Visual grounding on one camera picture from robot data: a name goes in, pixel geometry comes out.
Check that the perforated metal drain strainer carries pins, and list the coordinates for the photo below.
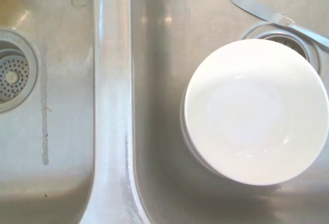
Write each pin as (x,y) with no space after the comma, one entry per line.
(13,77)

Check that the stainless steel double sink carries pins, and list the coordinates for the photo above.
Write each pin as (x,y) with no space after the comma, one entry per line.
(113,105)

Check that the white ceramic bowl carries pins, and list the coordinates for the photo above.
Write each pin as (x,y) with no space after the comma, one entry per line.
(254,111)
(183,129)

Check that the stainless steel table knife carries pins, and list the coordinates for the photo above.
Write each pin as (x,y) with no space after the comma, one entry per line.
(252,5)

